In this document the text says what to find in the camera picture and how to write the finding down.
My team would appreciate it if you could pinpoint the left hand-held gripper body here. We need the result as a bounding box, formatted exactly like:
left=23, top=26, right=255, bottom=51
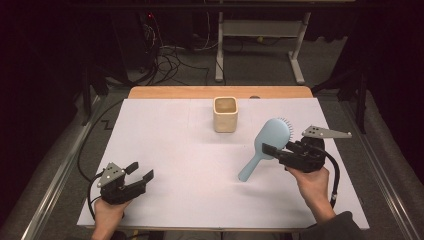
left=97, top=162, right=148, bottom=205

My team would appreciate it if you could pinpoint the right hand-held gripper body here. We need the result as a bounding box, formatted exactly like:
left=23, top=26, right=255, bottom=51
left=279, top=125, right=353, bottom=174

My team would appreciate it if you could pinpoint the light blue hairbrush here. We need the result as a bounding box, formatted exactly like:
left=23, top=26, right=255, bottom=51
left=237, top=117, right=295, bottom=183

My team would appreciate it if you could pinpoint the beige square cup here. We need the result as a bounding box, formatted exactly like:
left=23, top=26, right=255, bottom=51
left=212, top=96, right=239, bottom=134

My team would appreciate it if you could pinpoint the person's left hand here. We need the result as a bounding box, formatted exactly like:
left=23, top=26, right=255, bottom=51
left=93, top=198, right=133, bottom=234

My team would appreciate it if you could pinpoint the person's right hand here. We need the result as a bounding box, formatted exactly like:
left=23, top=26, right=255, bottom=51
left=285, top=166, right=334, bottom=216

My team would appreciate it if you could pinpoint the white table sheet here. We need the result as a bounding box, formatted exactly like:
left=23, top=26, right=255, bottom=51
left=77, top=97, right=370, bottom=231

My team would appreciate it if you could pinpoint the black metal stand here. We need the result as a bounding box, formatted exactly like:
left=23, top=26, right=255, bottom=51
left=81, top=66, right=110, bottom=126
left=311, top=66, right=368, bottom=135

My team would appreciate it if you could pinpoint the black computer tower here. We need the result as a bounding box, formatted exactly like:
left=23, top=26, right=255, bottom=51
left=109, top=9, right=158, bottom=84

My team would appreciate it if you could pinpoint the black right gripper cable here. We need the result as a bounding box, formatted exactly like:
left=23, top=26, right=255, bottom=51
left=319, top=148, right=341, bottom=210

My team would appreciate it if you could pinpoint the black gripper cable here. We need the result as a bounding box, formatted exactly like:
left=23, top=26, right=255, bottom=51
left=319, top=148, right=341, bottom=210
left=77, top=99, right=125, bottom=222

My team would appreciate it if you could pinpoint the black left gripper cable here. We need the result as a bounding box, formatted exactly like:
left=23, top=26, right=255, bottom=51
left=77, top=99, right=125, bottom=222

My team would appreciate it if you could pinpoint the aluminium floor rail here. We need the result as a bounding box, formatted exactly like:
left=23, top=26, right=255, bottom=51
left=339, top=99, right=424, bottom=240
left=19, top=95, right=102, bottom=240

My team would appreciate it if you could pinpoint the tangle of floor cables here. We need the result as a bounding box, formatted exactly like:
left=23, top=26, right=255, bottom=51
left=143, top=13, right=212, bottom=86

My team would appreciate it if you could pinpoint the white metal desk frame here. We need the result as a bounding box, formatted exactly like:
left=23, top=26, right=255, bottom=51
left=206, top=0, right=357, bottom=86

